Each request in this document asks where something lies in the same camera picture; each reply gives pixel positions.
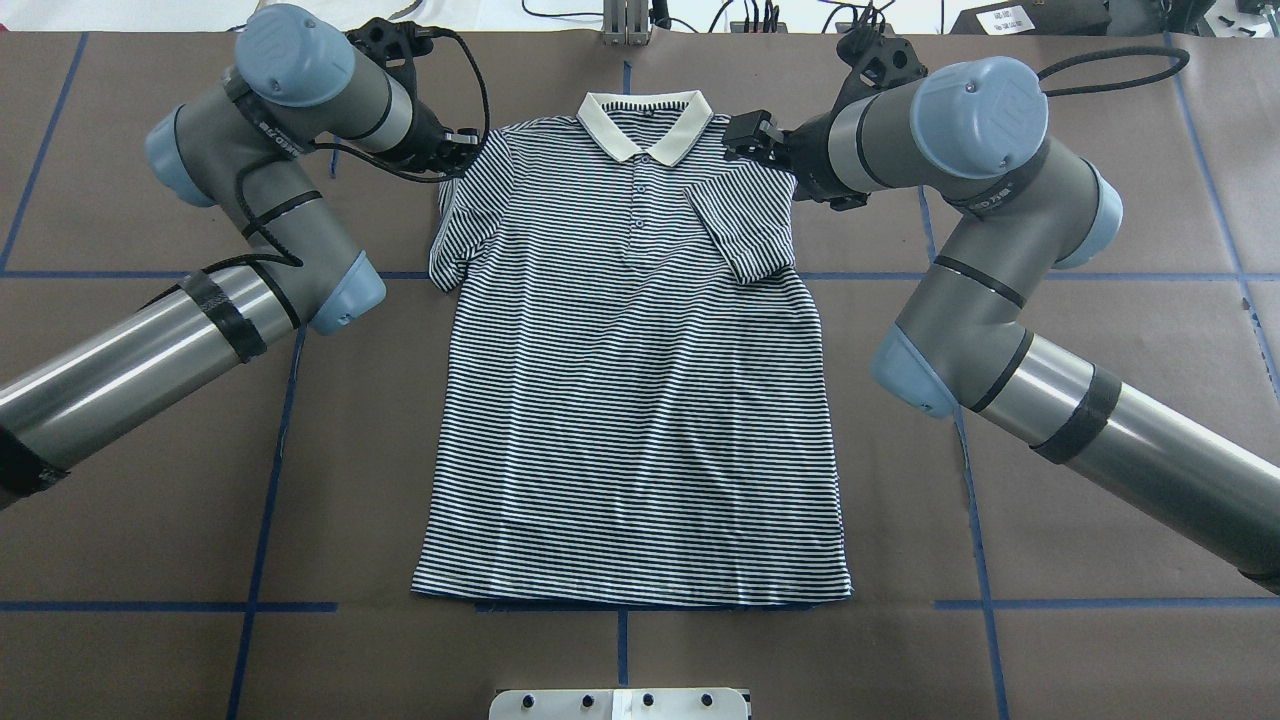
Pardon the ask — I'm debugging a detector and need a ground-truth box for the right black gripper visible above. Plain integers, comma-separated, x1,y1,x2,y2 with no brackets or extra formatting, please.
722,111,869,211

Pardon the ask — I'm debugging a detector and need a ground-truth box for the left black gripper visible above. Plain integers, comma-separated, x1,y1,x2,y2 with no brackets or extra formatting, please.
396,99,483,178

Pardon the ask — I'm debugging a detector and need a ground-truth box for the striped polo shirt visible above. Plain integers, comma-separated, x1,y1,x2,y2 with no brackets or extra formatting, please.
410,90,852,607

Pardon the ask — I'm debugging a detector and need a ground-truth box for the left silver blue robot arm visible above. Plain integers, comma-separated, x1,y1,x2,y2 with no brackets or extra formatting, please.
1,3,488,506

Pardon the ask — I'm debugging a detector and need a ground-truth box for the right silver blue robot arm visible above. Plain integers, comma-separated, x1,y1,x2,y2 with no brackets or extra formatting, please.
722,40,1279,593

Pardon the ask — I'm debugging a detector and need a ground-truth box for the black flat box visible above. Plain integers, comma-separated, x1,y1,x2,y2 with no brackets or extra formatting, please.
947,1,1112,36

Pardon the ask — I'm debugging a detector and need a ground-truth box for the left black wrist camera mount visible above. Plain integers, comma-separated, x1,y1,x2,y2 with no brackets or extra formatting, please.
344,18,435,90

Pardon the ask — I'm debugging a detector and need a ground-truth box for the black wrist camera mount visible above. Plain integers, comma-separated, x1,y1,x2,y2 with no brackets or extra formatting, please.
831,27,929,114
344,18,435,90

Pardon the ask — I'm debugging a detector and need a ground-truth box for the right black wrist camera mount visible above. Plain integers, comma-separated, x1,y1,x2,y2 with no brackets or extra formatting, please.
831,27,929,114

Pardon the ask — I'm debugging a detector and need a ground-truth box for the aluminium frame post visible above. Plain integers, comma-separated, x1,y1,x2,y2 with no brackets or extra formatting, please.
600,0,653,47

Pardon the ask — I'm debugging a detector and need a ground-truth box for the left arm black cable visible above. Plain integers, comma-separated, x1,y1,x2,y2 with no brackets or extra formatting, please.
236,28,493,272

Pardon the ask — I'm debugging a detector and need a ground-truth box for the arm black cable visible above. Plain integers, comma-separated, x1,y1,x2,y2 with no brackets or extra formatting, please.
1036,45,1190,97
236,28,493,272

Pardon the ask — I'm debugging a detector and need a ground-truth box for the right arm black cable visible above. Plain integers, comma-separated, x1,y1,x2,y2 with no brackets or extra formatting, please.
1036,45,1190,97

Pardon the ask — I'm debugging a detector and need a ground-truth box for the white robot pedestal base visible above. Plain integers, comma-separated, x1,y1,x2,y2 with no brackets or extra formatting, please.
488,687,753,719

